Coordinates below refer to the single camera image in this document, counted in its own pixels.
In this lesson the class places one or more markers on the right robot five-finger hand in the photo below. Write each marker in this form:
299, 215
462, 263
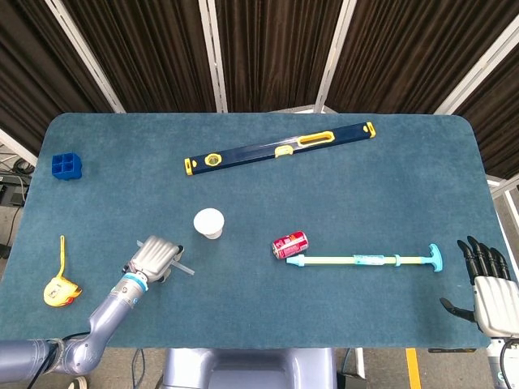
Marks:
494, 300

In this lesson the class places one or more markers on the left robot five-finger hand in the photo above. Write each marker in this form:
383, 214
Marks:
156, 257

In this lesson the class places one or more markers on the clear plastic strip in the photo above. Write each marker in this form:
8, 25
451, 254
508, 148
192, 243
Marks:
187, 270

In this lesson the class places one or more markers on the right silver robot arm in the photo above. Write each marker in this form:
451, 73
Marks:
492, 360

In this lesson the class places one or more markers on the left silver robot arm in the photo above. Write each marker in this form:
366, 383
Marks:
105, 316

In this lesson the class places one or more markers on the white paper cup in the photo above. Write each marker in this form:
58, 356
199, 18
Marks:
208, 222

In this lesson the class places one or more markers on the yellow tape measure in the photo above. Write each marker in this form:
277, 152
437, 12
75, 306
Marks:
58, 289

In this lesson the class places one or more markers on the yellow floor tape strip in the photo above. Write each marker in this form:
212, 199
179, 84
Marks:
413, 368

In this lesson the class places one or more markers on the blue felt table mat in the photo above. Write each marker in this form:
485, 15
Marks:
259, 308

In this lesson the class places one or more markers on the blue plastic grid block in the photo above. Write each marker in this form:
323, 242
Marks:
67, 166

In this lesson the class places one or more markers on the red soda can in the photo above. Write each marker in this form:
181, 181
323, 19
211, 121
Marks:
291, 244

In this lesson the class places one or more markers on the blue yellow spirit level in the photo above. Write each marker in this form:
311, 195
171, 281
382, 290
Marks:
251, 150

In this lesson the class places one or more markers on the grey robot torso base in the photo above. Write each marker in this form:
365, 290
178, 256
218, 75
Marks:
247, 368

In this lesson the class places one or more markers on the black floor equipment box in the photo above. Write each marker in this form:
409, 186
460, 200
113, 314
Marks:
14, 190

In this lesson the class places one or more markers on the teal yellow water pump toy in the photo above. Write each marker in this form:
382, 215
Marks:
336, 260

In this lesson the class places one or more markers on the dark brown pleated curtain panel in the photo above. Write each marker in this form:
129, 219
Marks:
498, 117
150, 52
409, 52
28, 73
271, 52

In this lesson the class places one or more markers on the white partition frame post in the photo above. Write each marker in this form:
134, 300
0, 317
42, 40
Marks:
334, 56
85, 56
214, 56
478, 69

